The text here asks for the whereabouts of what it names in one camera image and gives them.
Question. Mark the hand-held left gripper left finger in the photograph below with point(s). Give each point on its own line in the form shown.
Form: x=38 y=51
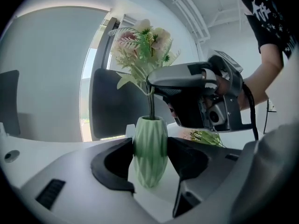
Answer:
x=77 y=185

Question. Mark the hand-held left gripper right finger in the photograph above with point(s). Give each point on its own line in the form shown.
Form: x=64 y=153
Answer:
x=222 y=171

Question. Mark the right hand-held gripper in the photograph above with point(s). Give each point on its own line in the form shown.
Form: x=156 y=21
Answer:
x=232 y=101

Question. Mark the yellow green flowers bunch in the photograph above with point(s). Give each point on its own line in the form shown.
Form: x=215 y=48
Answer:
x=206 y=137

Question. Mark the pink and white flowers bunch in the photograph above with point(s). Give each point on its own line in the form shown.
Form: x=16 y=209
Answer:
x=144 y=45

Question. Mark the green ribbed ceramic vase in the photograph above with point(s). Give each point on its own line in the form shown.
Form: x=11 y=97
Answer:
x=150 y=153

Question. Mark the person's right forearm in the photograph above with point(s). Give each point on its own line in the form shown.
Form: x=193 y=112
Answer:
x=262 y=78

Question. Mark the person's right hand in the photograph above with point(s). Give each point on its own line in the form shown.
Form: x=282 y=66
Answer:
x=220 y=85

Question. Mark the small white desk fitting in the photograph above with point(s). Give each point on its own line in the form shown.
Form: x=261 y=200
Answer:
x=130 y=130

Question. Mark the black office chair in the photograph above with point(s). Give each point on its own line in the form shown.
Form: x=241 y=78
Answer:
x=112 y=106

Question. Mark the grey round desk grommet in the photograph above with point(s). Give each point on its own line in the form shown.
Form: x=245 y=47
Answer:
x=11 y=156

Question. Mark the dark window frame post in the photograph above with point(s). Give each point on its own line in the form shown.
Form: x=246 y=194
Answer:
x=105 y=45

